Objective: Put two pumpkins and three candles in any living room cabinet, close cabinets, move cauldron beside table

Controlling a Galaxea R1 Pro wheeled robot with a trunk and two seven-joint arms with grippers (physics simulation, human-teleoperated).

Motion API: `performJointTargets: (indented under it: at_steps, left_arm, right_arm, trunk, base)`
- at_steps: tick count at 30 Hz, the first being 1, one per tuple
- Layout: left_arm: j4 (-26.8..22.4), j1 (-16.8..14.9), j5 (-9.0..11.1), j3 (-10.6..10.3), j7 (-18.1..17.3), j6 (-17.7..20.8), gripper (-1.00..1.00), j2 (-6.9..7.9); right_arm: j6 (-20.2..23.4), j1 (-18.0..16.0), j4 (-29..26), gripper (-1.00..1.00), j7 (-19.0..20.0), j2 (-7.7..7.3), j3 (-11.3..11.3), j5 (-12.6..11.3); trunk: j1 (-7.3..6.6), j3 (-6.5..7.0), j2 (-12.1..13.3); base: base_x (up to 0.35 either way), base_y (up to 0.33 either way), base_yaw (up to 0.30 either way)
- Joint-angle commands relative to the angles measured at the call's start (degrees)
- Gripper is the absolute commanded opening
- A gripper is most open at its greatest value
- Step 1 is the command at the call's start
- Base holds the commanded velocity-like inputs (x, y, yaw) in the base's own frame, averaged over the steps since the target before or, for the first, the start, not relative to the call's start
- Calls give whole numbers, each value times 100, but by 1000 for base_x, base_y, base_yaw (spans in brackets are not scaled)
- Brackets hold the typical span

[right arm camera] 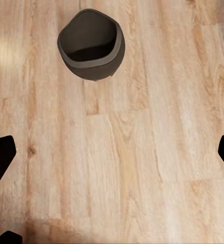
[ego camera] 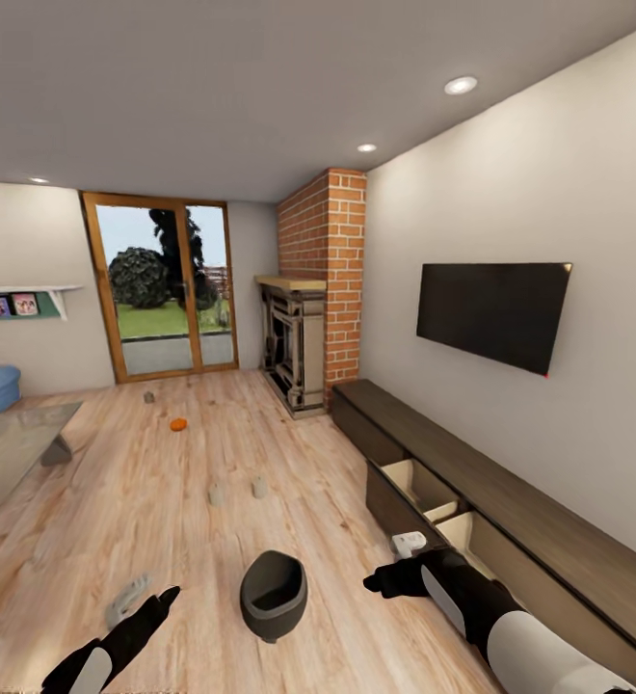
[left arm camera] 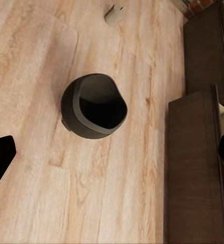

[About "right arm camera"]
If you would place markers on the cauldron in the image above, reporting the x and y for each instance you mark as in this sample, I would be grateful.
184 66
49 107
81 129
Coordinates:
92 45

